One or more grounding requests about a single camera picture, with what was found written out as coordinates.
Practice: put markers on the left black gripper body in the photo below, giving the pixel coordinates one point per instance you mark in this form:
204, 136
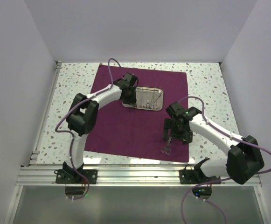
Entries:
131, 98

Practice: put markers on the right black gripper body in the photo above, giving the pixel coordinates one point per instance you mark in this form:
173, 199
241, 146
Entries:
182, 134

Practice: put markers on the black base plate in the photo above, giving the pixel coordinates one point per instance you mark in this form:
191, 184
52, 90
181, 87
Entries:
71, 177
194, 175

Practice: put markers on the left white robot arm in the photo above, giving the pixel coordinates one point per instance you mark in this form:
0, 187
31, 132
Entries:
83, 112

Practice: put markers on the aluminium left side rail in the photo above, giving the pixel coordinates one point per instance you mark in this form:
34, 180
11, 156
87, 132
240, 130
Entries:
37, 145

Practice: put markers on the aluminium front rail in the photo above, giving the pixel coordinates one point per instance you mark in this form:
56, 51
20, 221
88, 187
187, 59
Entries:
109, 175

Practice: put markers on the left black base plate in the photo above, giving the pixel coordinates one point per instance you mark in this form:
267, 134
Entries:
71, 177

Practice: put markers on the aluminium rail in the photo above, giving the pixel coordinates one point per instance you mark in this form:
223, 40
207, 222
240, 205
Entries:
37, 145
109, 175

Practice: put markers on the steel surgical scissors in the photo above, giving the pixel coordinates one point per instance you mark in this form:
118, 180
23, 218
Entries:
166, 149

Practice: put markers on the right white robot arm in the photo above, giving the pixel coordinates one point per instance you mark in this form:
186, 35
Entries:
244, 158

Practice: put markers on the purple surgical cloth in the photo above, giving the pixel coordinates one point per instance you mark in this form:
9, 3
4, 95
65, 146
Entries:
138, 133

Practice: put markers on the steel instrument tray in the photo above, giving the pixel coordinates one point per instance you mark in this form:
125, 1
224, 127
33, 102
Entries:
144, 95

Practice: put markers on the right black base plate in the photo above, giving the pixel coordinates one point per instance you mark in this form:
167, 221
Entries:
194, 175

